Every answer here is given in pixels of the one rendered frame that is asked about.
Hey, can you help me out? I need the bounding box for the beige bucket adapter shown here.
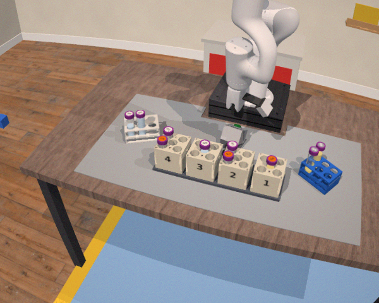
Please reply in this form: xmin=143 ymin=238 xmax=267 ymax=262
xmin=186 ymin=138 xmax=223 ymax=182
xmin=154 ymin=133 xmax=191 ymax=174
xmin=217 ymin=148 xmax=255 ymax=190
xmin=250 ymin=153 xmax=287 ymax=198

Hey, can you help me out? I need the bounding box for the blue sample rack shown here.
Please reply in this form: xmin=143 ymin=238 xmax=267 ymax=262
xmin=298 ymin=157 xmax=342 ymax=195

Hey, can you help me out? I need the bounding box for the white tube rack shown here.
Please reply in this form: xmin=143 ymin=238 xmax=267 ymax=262
xmin=124 ymin=114 xmax=160 ymax=144

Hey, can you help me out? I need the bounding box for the grey flat mat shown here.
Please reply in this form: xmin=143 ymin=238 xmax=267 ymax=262
xmin=74 ymin=94 xmax=362 ymax=246

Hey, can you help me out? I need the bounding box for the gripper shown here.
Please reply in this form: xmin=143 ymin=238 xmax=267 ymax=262
xmin=226 ymin=86 xmax=250 ymax=118

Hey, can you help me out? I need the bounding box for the purple-capped clear tube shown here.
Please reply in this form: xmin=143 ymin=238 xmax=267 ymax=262
xmin=163 ymin=126 xmax=174 ymax=139
xmin=227 ymin=141 xmax=238 ymax=154

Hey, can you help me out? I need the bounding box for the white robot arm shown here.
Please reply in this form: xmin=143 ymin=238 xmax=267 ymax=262
xmin=226 ymin=0 xmax=299 ymax=117

